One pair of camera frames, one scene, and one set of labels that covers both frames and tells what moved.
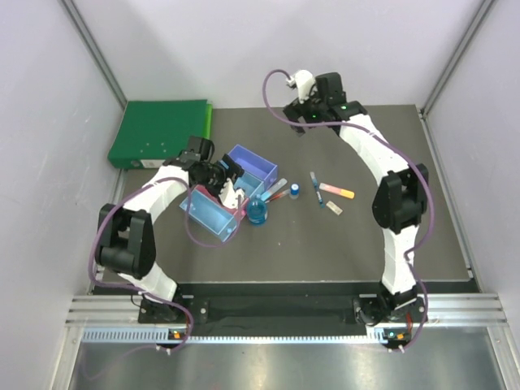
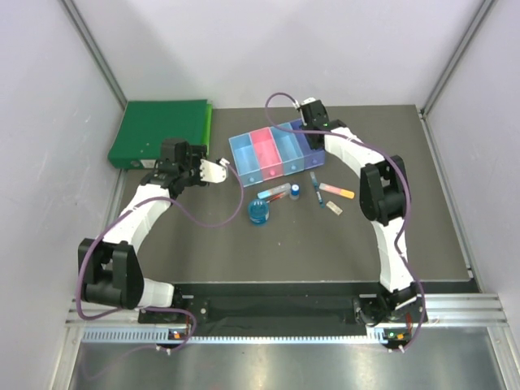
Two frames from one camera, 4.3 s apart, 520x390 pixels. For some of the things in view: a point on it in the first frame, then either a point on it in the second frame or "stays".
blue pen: x=320 y=200 stays
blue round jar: x=257 y=211 stays
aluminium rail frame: x=444 y=309 stays
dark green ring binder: x=151 y=132 stays
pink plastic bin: x=238 y=213 → x=267 y=153
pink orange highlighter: x=337 y=191 stays
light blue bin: x=251 y=185 → x=288 y=149
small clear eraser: x=333 y=207 stays
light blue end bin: x=210 y=214 → x=245 y=159
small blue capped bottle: x=294 y=191 stays
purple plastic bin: x=255 y=165 → x=311 y=158
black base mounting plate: x=286 y=309 stays
